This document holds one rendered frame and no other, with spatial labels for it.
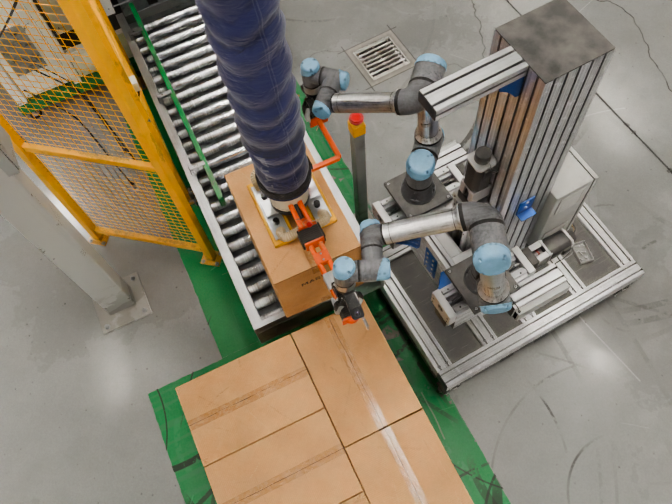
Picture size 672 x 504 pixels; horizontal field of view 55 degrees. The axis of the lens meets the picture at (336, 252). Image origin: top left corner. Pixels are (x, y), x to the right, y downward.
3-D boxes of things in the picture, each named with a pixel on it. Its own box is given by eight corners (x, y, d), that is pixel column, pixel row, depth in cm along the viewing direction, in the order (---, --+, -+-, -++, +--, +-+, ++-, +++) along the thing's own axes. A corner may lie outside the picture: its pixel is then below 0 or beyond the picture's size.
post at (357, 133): (354, 220, 396) (347, 120, 306) (364, 215, 397) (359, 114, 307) (359, 228, 393) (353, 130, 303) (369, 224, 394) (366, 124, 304)
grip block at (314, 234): (297, 236, 261) (295, 229, 256) (318, 226, 262) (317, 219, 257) (305, 252, 257) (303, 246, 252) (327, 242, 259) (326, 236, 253)
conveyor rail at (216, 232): (125, 37, 420) (114, 15, 403) (132, 34, 421) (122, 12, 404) (259, 338, 324) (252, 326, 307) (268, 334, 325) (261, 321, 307)
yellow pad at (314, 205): (286, 171, 287) (284, 164, 283) (306, 162, 288) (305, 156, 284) (316, 230, 273) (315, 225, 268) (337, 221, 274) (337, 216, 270)
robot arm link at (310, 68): (317, 73, 248) (296, 69, 250) (319, 92, 258) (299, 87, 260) (323, 58, 251) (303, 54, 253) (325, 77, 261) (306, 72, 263)
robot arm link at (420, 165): (401, 186, 272) (402, 168, 260) (410, 160, 278) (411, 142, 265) (429, 192, 270) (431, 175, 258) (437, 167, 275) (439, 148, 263)
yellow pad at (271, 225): (246, 187, 285) (244, 181, 280) (267, 178, 286) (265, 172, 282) (275, 248, 270) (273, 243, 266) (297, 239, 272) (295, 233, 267)
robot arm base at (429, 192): (423, 170, 287) (424, 157, 278) (441, 195, 281) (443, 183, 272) (394, 185, 284) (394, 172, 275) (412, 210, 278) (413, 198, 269)
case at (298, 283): (241, 218, 324) (223, 175, 288) (313, 187, 329) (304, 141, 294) (286, 318, 299) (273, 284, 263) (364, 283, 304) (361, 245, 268)
